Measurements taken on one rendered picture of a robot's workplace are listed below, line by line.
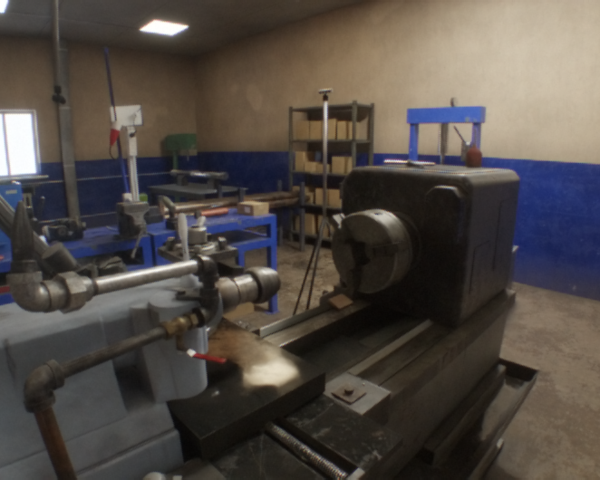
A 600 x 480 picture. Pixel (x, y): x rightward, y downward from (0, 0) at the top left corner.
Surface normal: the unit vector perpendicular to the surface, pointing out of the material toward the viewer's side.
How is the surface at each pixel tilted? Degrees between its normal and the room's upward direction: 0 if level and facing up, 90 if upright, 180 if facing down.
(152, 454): 90
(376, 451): 0
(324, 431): 0
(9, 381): 76
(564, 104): 90
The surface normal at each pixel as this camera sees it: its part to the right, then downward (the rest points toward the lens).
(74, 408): 0.65, -0.18
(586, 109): -0.72, 0.16
